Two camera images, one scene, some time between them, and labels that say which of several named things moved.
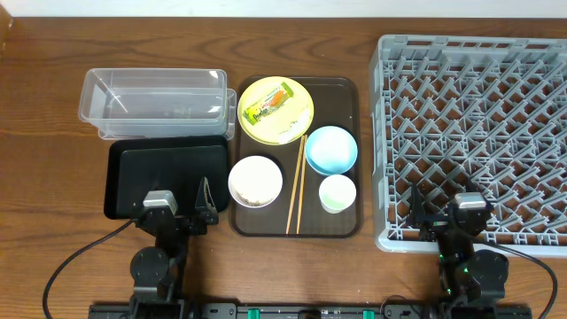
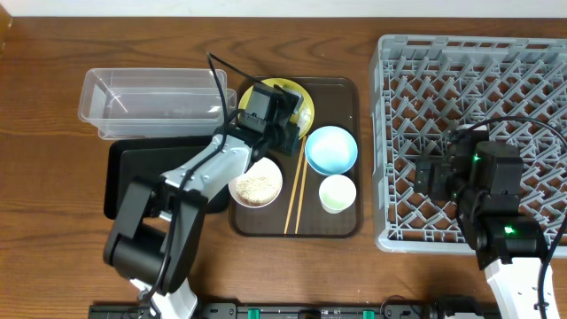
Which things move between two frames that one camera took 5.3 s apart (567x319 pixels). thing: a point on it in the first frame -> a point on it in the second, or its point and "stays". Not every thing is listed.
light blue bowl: (330, 151) stays
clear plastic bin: (159, 104) stays
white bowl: (255, 182) stays
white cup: (337, 193) stays
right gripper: (437, 226) -> (425, 175)
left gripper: (178, 222) -> (289, 138)
